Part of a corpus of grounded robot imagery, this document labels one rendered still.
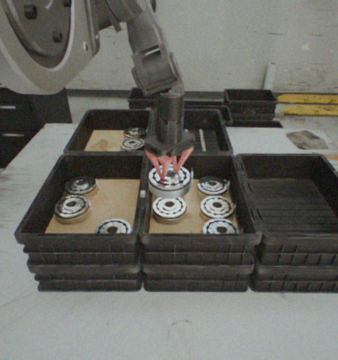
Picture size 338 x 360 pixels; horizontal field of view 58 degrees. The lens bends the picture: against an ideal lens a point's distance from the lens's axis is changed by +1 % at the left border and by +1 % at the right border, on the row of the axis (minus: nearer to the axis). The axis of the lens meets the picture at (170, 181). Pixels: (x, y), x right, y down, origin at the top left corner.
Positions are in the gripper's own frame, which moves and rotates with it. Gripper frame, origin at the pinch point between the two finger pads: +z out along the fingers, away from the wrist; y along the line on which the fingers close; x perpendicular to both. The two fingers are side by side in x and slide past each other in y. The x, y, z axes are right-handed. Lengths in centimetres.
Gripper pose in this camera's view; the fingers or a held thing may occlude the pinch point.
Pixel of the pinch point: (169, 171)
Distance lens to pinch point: 72.3
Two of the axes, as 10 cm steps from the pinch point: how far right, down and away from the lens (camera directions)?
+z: -0.1, 8.1, 5.9
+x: 7.1, 4.3, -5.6
